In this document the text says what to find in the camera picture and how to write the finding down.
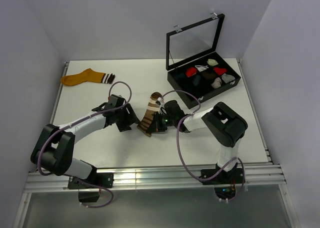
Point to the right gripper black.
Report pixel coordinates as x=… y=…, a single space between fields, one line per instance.
x=156 y=126

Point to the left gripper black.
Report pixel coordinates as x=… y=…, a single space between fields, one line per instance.
x=131 y=118

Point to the brown striped sock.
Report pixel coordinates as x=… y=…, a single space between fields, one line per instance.
x=147 y=119

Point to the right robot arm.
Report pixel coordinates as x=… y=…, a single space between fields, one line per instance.
x=226 y=125

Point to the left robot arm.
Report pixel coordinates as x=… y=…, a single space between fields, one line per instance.
x=55 y=146

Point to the blue rolled sock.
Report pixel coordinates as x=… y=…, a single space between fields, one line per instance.
x=196 y=80

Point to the red rolled sock left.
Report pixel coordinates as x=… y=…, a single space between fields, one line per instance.
x=191 y=71

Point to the red rolled sock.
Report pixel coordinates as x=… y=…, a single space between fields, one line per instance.
x=219 y=71
x=191 y=71

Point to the dark brown rolled sock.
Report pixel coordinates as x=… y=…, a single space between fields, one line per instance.
x=209 y=75

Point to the black storage box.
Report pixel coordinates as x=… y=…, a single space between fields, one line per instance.
x=193 y=94

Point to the pink beige rolled sock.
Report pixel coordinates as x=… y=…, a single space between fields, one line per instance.
x=217 y=83

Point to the white grey rolled sock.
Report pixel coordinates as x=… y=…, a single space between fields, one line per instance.
x=201 y=68

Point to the mustard yellow sock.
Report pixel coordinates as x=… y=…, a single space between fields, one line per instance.
x=88 y=75

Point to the red rolled sock right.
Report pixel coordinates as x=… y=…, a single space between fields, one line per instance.
x=219 y=71

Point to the pale green rolled sock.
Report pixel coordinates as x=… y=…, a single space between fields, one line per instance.
x=212 y=62

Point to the glass box lid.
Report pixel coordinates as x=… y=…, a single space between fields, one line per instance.
x=191 y=42

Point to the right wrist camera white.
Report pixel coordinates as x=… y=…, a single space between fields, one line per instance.
x=160 y=102

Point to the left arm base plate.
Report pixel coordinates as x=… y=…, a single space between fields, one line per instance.
x=98 y=181

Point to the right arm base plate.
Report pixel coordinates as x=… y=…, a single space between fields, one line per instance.
x=235 y=176

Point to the aluminium front rail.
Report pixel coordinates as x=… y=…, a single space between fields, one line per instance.
x=154 y=178

